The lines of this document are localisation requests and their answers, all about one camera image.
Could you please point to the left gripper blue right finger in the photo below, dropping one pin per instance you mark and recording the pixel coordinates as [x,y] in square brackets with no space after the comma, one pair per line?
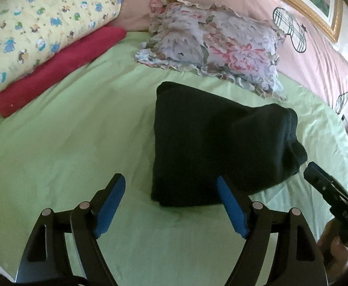
[296,261]

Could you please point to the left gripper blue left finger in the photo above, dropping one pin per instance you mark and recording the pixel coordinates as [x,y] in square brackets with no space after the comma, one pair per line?
[45,259]

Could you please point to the black pants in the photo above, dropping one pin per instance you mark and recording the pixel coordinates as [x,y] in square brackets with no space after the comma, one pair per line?
[200,137]

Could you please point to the person's right hand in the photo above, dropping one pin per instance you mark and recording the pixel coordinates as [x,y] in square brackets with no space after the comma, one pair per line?
[337,253]

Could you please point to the green bed sheet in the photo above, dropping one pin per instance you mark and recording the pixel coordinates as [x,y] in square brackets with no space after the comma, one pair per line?
[67,144]

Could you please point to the pink quilt with plaid hearts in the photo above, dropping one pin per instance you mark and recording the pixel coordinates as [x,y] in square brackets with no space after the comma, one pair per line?
[306,56]

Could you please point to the red folded blanket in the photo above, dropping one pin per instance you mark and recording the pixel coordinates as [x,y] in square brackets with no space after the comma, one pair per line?
[18,94]

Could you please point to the floral ruffled pillow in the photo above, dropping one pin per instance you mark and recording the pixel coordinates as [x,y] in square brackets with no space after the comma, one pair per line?
[214,41]

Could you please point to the yellow cartoon print blanket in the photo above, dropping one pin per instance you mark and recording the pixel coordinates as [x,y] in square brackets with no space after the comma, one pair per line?
[33,31]

